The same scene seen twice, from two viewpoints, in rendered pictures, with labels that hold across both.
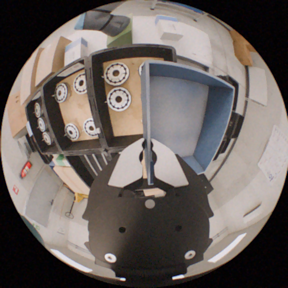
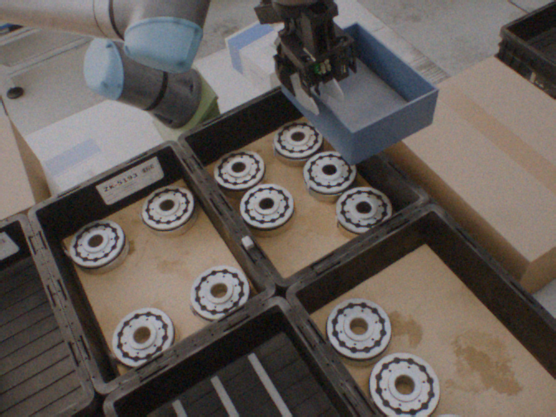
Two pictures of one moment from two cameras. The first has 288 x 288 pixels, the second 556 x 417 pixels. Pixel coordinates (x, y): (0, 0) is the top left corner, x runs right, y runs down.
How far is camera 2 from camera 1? 0.78 m
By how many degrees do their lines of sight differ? 67
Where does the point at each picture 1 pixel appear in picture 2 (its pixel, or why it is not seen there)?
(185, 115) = (353, 93)
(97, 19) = (145, 71)
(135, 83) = (284, 176)
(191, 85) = not seen: hidden behind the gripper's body
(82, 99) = (172, 249)
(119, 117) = (285, 249)
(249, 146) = not seen: outside the picture
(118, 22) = (182, 82)
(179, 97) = not seen: hidden behind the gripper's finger
